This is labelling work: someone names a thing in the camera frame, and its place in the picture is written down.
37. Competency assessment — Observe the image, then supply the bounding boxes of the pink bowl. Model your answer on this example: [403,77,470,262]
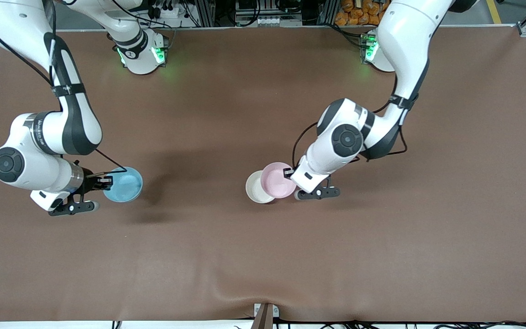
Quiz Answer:
[260,162,298,199]

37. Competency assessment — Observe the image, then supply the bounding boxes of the light blue bowl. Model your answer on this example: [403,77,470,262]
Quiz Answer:
[103,166,144,203]

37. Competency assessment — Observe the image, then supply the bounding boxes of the white bowl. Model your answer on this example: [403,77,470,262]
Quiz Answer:
[245,170,276,204]

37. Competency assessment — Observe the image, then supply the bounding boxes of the brown table mat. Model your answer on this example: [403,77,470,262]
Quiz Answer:
[0,25,526,323]

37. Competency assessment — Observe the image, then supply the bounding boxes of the white connector box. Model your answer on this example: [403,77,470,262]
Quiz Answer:
[235,0,305,27]

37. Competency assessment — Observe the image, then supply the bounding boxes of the orange packaged snacks pile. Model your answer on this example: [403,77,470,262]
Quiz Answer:
[335,0,392,27]

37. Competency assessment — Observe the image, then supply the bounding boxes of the white power strip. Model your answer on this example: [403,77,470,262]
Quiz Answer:
[150,0,187,20]

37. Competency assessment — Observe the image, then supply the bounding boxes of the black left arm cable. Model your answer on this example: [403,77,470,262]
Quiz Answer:
[291,69,409,171]

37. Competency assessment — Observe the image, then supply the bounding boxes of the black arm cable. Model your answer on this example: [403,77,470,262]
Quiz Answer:
[0,0,129,177]
[291,69,409,171]

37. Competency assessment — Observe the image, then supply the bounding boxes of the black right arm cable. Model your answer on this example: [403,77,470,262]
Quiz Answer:
[0,0,129,177]

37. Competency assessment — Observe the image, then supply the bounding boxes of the metal bracket with brown post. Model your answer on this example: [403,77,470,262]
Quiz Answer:
[250,302,280,329]

